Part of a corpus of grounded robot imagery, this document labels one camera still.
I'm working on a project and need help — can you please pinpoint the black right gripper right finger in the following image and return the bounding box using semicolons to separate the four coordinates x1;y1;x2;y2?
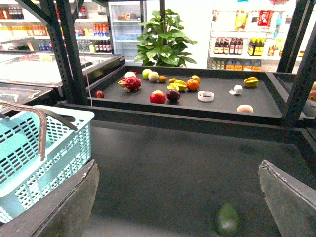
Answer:
258;160;316;237

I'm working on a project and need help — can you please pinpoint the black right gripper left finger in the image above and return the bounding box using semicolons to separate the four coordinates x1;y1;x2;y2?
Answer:
0;160;99;237

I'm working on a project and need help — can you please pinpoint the light blue plastic basket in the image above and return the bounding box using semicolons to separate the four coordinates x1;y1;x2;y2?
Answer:
0;106;94;223

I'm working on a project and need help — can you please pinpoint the red yellow mango fruit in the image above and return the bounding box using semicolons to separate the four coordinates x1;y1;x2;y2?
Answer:
191;75;200;83

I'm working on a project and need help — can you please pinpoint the green avocado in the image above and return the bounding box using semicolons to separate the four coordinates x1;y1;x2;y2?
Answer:
215;202;239;237

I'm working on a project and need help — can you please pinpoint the pale peach fruit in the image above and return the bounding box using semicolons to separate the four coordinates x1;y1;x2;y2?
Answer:
237;104;254;113

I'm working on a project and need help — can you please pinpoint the small red apple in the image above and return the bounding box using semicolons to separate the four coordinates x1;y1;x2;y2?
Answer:
94;90;105;98

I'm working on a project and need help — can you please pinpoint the white paper roll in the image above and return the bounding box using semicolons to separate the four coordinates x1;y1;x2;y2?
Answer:
229;85;243;95

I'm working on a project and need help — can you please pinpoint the yellow starfruit right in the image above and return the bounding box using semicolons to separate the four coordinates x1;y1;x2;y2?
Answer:
244;77;259;88

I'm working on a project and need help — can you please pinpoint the yellow starfruit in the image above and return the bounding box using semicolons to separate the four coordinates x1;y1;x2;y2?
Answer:
244;77;259;88
167;80;187;91

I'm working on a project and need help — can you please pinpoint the black fruit display tray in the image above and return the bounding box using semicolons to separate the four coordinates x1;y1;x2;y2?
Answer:
88;66;288;125

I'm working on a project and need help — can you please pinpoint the glass chest freezer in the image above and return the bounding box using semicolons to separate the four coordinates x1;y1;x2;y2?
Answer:
0;52;125;104

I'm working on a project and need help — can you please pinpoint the pink dragon fruit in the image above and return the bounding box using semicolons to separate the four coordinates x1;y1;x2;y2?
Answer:
118;76;142;93

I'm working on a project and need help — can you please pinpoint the red apple on shelf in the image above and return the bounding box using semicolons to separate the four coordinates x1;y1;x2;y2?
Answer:
150;90;166;104

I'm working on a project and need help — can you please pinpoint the white and red fruit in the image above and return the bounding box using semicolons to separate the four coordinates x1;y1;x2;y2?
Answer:
124;71;136;78

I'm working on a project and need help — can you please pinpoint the orange fruit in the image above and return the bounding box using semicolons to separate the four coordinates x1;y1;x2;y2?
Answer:
186;79;200;91

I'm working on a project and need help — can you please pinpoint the dark purple plum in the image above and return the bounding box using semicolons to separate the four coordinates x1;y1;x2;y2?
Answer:
166;89;181;102

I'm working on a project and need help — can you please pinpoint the green apple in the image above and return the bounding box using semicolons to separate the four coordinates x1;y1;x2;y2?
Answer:
142;69;152;79

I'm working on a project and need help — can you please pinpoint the beige melon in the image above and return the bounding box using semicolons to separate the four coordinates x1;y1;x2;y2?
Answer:
148;71;159;82

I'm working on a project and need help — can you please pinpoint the yellow starfruit centre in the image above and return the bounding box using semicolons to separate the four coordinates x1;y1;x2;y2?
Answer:
167;80;187;91

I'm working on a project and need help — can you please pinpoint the brown kiwi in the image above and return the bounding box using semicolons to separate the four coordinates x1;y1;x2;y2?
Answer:
158;76;167;83

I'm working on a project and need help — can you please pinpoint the small yellow-brown fruit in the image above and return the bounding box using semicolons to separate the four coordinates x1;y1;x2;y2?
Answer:
169;78;178;84

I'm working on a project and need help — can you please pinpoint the green potted plant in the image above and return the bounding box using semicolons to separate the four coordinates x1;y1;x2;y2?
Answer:
134;9;198;67

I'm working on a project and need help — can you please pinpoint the glass door refrigerator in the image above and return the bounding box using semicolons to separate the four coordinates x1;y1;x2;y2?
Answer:
108;0;147;66

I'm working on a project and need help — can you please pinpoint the brown basket handle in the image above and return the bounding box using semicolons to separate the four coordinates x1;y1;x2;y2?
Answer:
0;101;78;161

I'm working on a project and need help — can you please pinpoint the white tape ring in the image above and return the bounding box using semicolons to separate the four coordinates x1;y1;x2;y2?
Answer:
197;90;215;102

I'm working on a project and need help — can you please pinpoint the black metal rack post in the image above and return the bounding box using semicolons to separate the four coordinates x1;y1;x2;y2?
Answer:
40;0;88;105

